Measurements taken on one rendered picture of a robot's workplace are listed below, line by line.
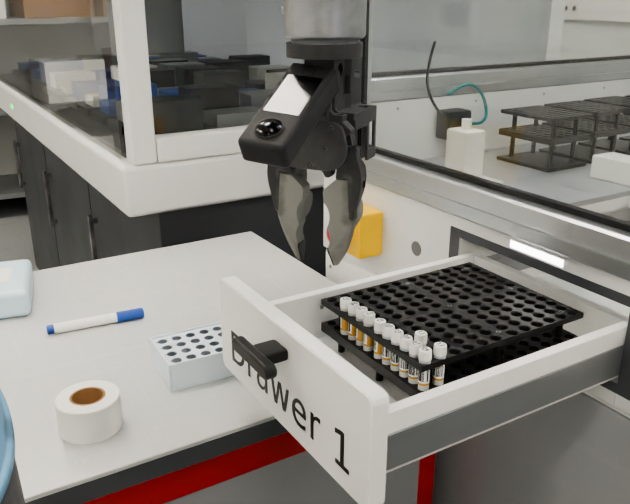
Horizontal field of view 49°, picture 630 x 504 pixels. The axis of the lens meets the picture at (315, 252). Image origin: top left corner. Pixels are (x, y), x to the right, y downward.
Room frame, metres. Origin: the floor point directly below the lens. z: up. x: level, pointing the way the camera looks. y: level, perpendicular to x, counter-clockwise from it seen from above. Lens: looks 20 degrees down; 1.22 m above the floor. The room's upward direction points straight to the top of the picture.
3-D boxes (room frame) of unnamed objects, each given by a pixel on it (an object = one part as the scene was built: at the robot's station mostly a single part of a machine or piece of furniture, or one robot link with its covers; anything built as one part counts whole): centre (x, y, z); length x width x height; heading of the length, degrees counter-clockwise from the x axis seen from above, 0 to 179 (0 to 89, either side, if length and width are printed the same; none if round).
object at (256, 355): (0.58, 0.05, 0.91); 0.07 x 0.04 x 0.01; 31
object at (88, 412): (0.67, 0.25, 0.78); 0.07 x 0.07 x 0.04
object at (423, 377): (0.57, -0.10, 0.89); 0.01 x 0.01 x 0.05
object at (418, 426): (0.70, -0.16, 0.86); 0.40 x 0.26 x 0.06; 121
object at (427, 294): (0.69, -0.15, 0.87); 0.22 x 0.18 x 0.06; 121
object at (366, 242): (1.03, -0.07, 0.88); 0.07 x 0.05 x 0.07; 31
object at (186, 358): (0.81, 0.14, 0.78); 0.12 x 0.08 x 0.04; 119
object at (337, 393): (0.59, 0.02, 0.87); 0.29 x 0.02 x 0.11; 31
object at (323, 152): (0.68, -0.01, 1.12); 0.09 x 0.08 x 0.12; 155
